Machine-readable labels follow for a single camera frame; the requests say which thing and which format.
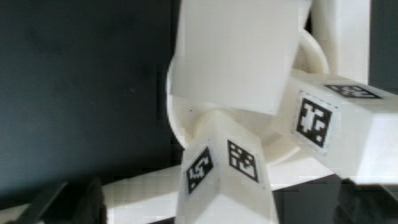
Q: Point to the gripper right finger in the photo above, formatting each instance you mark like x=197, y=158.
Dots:
x=366, y=204

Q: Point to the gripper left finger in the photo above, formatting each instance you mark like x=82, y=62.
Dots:
x=67, y=204

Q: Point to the white stool leg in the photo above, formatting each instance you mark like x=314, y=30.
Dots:
x=338, y=119
x=236, y=44
x=224, y=188

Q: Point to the white round stool seat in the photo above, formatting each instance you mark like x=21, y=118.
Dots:
x=187, y=111

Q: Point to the white U-shaped obstacle fence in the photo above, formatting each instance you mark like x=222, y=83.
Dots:
x=338, y=25

